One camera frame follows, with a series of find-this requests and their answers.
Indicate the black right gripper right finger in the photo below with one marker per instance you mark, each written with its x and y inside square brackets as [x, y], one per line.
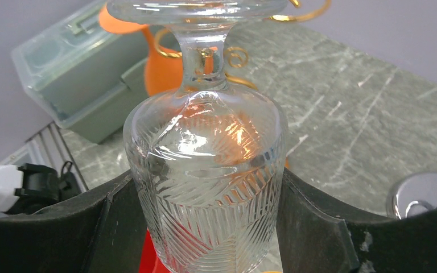
[319, 233]

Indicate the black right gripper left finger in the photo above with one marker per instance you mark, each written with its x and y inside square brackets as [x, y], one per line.
[101, 230]

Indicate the clear wine glass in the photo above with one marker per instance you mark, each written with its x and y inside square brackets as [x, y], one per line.
[207, 158]

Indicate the orange plastic wine glass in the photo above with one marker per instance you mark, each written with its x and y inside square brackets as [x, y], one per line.
[163, 70]

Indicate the gold wire rack wooden base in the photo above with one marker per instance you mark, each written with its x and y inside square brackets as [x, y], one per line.
[241, 56]

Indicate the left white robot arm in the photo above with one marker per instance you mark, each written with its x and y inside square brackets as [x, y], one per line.
[29, 188]

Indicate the red plastic wine glass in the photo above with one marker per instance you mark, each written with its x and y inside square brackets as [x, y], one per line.
[150, 263]

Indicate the clear plastic storage bin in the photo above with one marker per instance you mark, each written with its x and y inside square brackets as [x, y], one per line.
[87, 79]

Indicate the chrome wire glass rack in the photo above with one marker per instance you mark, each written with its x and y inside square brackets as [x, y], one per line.
[413, 195]

